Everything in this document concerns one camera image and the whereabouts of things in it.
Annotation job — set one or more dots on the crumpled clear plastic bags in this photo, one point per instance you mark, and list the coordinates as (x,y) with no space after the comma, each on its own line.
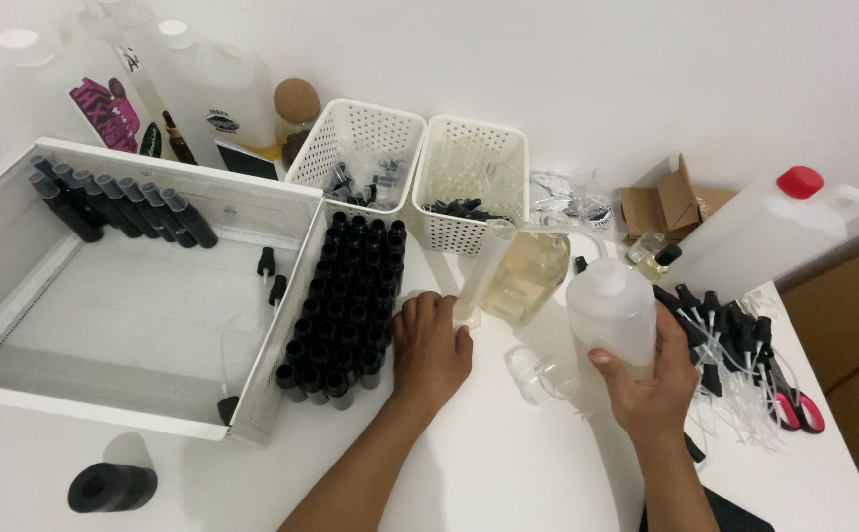
(570,193)

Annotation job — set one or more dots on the clear plastic graduated cylinder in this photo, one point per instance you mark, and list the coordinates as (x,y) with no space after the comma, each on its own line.
(482,273)

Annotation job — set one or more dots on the pile of black spray pumps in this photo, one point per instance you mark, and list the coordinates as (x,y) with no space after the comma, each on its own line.
(725,332)

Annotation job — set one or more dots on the small glass bottle black cap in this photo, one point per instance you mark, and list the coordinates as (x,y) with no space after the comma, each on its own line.
(657,264)

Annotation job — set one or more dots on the black spray pump with tube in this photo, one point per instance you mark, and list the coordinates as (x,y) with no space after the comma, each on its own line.
(278,289)
(227,410)
(266,262)

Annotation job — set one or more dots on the translucent squeeze wash bottle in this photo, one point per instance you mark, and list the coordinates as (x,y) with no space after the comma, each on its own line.
(610,318)

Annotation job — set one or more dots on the translucent jug with white cap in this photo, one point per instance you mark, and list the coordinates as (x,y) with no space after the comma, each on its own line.
(222,96)

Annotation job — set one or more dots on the open brown cardboard box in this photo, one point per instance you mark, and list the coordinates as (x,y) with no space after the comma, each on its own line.
(666,203)

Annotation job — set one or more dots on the person's right hand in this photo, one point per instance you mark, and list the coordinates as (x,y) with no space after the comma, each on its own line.
(658,403)

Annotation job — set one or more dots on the white perforated plastic basket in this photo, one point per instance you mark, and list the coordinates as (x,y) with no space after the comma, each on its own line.
(466,159)
(359,140)

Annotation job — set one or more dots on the small black pump head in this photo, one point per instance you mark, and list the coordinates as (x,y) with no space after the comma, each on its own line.
(581,264)

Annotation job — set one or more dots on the amber glass dropper bottle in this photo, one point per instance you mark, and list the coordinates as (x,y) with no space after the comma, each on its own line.
(178,142)

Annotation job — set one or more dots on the brown wooden cabinet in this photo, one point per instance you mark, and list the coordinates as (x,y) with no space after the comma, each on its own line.
(843,347)

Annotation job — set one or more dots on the row of capped black bottles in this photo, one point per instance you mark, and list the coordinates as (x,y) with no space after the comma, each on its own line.
(126,207)

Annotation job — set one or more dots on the heap of black pump heads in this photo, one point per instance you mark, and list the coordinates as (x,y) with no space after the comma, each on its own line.
(462,209)

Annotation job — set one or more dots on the small clear glass beaker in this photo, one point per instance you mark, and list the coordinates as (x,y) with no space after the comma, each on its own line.
(540,377)

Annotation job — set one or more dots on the flat black object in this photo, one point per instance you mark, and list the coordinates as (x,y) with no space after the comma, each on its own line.
(740,516)

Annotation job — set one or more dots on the group of open black bottles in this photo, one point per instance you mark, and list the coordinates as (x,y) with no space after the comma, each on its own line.
(344,310)

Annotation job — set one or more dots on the translucent plastic jug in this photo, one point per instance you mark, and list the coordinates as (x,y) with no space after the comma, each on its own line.
(130,29)

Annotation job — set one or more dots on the glass jar with cork lid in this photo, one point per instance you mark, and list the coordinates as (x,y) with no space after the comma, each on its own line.
(296,111)

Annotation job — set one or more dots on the small clear glass vial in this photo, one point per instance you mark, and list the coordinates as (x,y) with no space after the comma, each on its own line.
(643,246)

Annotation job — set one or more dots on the translucent jug with pink label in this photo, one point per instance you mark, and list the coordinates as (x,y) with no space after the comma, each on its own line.
(82,96)

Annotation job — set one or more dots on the black marker pen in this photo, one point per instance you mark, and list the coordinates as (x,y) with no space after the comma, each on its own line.
(695,448)

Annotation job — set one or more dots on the glass bottle of yellowish liquid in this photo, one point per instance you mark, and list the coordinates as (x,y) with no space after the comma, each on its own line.
(529,284)

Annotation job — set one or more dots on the white mesh metal tray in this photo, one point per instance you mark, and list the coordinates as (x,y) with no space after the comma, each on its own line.
(126,318)

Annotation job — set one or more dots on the white jug with red cap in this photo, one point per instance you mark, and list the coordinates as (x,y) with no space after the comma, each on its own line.
(754,236)

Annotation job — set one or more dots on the pile of clear bottle caps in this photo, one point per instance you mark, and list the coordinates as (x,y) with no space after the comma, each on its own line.
(363,185)

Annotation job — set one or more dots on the person's left hand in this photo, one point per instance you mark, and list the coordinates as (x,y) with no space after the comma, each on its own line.
(429,355)

